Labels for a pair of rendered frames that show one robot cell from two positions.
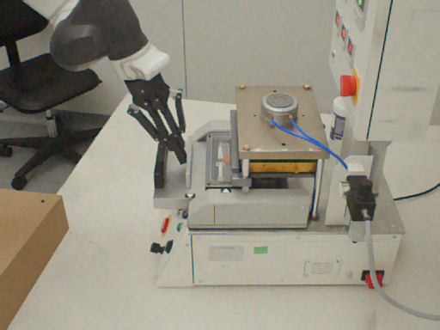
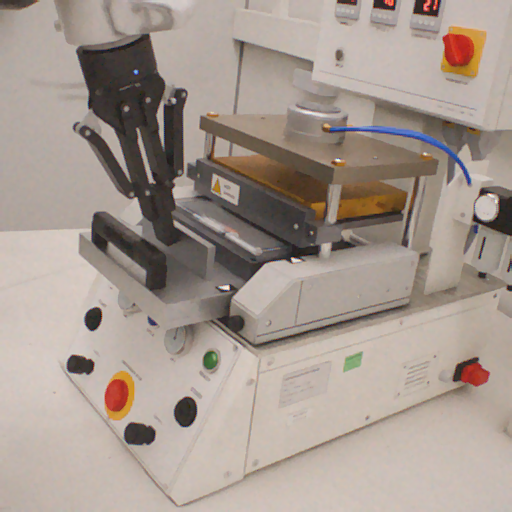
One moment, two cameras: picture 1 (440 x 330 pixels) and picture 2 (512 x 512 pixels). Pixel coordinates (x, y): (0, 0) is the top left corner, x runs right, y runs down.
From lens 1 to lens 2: 77 cm
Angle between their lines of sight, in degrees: 37
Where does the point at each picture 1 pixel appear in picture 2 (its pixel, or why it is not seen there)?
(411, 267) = not seen: hidden behind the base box
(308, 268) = (401, 381)
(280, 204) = (387, 262)
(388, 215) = (468, 271)
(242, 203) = (340, 270)
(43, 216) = not seen: outside the picture
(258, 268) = (342, 402)
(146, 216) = (46, 401)
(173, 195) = (197, 293)
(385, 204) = not seen: hidden behind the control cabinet
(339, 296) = (439, 416)
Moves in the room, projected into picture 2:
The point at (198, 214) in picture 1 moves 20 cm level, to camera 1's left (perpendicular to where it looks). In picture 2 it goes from (275, 307) to (99, 349)
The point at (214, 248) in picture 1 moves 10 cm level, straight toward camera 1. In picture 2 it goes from (290, 378) to (354, 426)
